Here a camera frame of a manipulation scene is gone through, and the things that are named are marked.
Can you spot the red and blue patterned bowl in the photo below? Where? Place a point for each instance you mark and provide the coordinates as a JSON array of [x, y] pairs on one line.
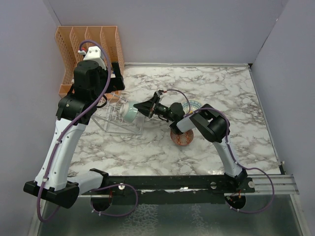
[[182, 139]]

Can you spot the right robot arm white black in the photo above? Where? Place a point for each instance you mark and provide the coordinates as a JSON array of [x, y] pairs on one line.
[[210, 122]]

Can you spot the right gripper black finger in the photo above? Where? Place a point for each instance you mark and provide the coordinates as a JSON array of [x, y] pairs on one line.
[[146, 110], [146, 105]]

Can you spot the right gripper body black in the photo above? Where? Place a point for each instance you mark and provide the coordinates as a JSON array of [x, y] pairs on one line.
[[160, 110]]

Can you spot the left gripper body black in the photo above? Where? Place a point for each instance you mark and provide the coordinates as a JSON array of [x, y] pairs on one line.
[[114, 84]]

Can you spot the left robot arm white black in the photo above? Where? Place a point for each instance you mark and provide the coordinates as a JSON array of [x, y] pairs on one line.
[[91, 83]]

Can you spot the white wire dish rack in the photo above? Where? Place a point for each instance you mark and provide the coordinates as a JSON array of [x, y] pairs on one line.
[[108, 118]]

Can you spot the yellow teal patterned bowl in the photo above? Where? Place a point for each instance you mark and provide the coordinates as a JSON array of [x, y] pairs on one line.
[[190, 106]]

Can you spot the orange plastic file organizer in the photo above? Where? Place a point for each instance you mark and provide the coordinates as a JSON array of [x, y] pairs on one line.
[[75, 42]]

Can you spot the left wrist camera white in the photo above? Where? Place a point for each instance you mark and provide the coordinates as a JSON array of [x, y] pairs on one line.
[[94, 53]]

